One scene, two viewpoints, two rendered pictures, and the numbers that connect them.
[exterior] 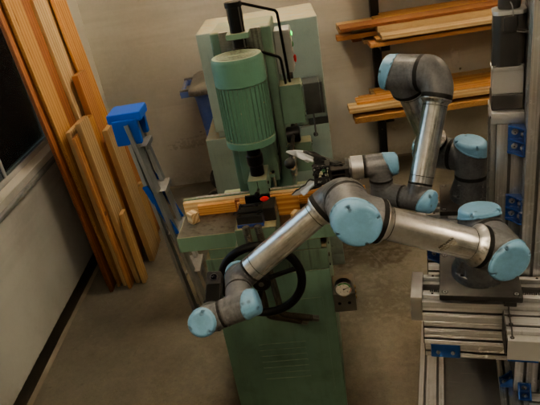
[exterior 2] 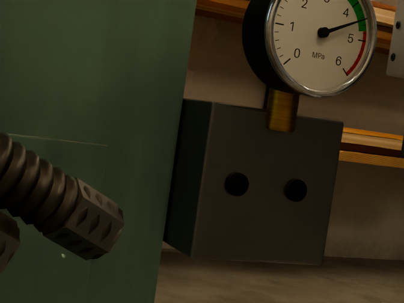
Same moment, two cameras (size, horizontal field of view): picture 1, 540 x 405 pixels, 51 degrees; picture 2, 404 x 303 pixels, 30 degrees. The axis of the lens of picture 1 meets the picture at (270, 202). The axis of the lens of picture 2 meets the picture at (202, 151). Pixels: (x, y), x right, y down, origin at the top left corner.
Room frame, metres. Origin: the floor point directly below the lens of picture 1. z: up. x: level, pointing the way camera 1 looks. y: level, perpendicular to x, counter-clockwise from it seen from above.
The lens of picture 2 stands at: (1.33, 0.03, 0.61)
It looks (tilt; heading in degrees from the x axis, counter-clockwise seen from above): 3 degrees down; 329
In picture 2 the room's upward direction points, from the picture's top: 8 degrees clockwise
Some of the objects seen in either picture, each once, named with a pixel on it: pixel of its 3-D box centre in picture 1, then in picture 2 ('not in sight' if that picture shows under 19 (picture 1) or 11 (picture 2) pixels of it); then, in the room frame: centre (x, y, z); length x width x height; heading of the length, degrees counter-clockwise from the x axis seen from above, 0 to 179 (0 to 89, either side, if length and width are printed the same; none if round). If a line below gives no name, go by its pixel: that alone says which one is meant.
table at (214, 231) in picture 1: (262, 228); not in sight; (1.77, 0.04, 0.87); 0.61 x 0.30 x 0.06; 83
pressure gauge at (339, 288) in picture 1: (343, 288); (301, 52); (1.63, -0.20, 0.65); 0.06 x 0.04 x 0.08; 83
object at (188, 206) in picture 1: (262, 198); not in sight; (1.89, 0.03, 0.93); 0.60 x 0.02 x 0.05; 83
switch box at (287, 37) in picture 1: (284, 49); not in sight; (2.17, -0.15, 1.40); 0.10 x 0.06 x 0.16; 173
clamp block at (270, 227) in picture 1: (259, 230); not in sight; (1.68, 0.05, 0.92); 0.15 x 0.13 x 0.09; 83
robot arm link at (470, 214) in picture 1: (480, 226); not in sight; (1.35, -0.58, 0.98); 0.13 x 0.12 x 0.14; 0
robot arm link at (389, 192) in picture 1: (386, 194); not in sight; (1.62, -0.38, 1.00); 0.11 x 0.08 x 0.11; 45
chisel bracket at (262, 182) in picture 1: (260, 182); not in sight; (1.89, 0.02, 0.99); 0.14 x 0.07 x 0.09; 173
